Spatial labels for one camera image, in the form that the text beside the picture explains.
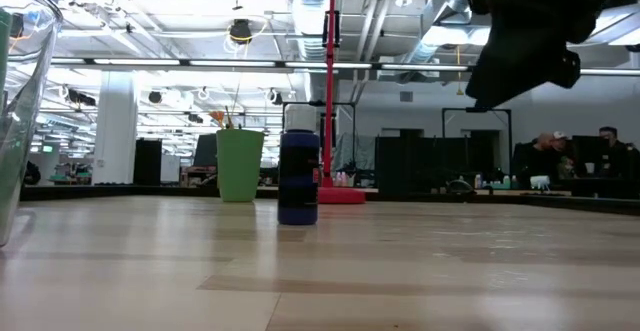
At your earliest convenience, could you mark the black overhead frame beam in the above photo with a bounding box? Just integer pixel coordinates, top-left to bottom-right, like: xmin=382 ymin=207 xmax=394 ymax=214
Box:
xmin=49 ymin=56 xmax=640 ymax=77

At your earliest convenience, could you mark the black monitor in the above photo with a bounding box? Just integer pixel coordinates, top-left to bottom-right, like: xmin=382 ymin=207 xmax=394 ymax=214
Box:
xmin=192 ymin=133 xmax=219 ymax=168
xmin=572 ymin=134 xmax=610 ymax=166

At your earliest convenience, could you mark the red desk lamp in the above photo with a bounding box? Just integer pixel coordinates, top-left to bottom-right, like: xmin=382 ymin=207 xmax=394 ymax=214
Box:
xmin=317 ymin=0 xmax=367 ymax=205

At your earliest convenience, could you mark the ceiling cable reel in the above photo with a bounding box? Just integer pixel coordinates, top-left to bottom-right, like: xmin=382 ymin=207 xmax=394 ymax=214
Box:
xmin=228 ymin=17 xmax=254 ymax=45

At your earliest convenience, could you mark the person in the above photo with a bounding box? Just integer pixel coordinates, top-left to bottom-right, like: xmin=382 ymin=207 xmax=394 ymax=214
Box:
xmin=549 ymin=130 xmax=576 ymax=180
xmin=512 ymin=131 xmax=556 ymax=190
xmin=597 ymin=125 xmax=640 ymax=180

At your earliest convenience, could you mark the green cup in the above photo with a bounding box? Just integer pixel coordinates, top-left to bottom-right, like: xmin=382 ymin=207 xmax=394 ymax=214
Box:
xmin=215 ymin=128 xmax=265 ymax=203

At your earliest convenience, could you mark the black cabinet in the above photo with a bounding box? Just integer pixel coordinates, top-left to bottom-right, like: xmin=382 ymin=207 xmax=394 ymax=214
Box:
xmin=133 ymin=137 xmax=163 ymax=186

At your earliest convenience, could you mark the white building pillar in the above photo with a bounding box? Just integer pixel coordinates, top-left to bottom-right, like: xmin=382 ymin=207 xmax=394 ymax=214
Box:
xmin=92 ymin=69 xmax=140 ymax=186

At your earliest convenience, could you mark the clear plastic tray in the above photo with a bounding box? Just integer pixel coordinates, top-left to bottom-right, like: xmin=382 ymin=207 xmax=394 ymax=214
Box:
xmin=0 ymin=0 xmax=65 ymax=248

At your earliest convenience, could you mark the yellow hanging cord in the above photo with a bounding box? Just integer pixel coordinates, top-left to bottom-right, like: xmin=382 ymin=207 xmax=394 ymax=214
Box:
xmin=454 ymin=44 xmax=464 ymax=97

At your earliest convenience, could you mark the black frame stand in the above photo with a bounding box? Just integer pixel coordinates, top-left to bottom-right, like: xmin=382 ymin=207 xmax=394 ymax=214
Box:
xmin=281 ymin=100 xmax=358 ymax=172
xmin=441 ymin=105 xmax=513 ymax=175

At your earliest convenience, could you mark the dark blue paint bottle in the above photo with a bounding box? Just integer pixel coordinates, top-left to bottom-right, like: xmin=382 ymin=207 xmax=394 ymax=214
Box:
xmin=277 ymin=104 xmax=321 ymax=226

